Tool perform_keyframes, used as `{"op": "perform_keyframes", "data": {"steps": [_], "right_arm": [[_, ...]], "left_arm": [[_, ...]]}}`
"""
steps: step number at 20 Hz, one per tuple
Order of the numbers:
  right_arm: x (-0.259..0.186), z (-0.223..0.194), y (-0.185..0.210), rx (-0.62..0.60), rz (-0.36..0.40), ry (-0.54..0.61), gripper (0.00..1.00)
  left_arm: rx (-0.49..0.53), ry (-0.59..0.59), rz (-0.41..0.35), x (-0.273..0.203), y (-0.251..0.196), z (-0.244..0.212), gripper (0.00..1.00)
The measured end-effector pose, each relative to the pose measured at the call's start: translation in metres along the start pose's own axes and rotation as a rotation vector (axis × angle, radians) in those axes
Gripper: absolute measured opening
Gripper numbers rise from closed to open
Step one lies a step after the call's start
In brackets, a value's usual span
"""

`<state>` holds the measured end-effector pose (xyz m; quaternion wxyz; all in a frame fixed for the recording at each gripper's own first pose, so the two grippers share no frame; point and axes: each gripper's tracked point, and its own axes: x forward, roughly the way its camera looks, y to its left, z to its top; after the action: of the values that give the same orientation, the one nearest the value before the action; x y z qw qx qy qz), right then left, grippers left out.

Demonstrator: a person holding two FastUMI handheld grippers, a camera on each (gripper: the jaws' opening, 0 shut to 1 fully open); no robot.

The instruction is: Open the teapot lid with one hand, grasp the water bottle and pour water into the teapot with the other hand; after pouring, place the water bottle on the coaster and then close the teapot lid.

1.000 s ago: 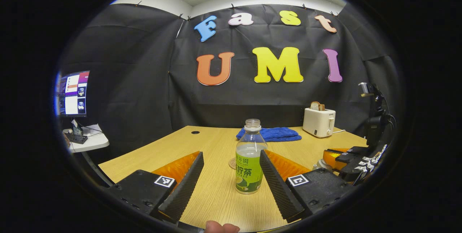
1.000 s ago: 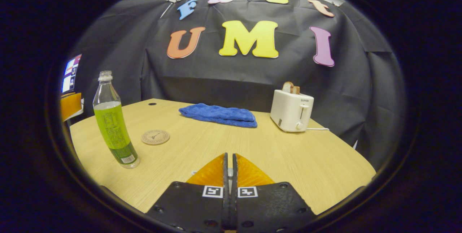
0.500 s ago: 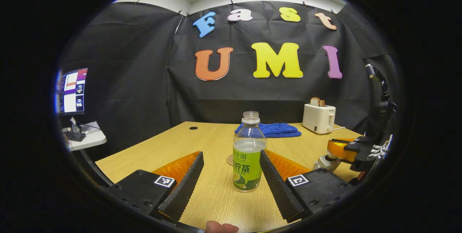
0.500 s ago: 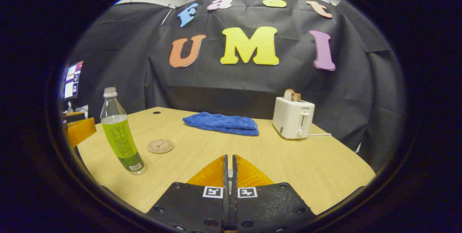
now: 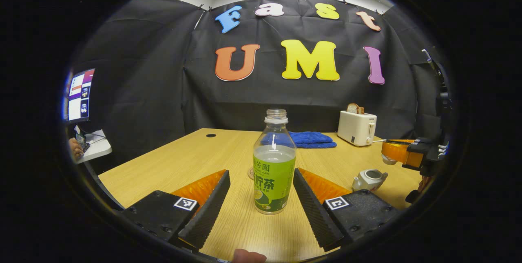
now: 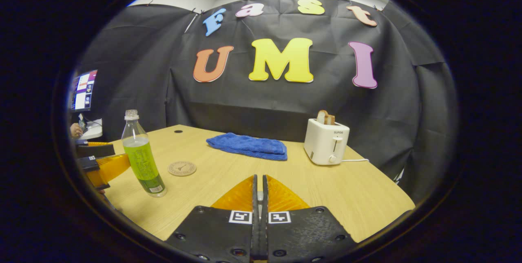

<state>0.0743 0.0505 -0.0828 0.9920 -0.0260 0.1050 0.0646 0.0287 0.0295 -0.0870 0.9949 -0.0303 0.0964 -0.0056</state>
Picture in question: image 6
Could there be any clear water bottle green label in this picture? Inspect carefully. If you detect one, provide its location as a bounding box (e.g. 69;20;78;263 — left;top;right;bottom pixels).
121;109;168;197

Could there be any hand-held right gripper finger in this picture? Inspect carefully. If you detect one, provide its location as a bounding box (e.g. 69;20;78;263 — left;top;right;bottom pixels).
261;175;358;263
165;175;260;263

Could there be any white toaster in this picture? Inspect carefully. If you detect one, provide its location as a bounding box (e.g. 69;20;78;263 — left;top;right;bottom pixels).
303;118;350;166

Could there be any blue towel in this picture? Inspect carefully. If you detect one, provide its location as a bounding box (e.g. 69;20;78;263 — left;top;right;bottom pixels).
206;133;288;161

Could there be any bread slice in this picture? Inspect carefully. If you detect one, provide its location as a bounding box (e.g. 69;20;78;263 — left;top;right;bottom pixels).
316;110;336;126

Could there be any computer monitor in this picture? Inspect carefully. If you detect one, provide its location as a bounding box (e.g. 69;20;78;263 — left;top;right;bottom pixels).
70;70;98;113

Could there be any round cork coaster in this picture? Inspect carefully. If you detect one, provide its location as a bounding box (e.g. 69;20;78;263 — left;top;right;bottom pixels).
168;161;197;177

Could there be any white side desk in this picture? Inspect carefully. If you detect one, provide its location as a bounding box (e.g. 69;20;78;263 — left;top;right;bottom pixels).
77;119;103;140

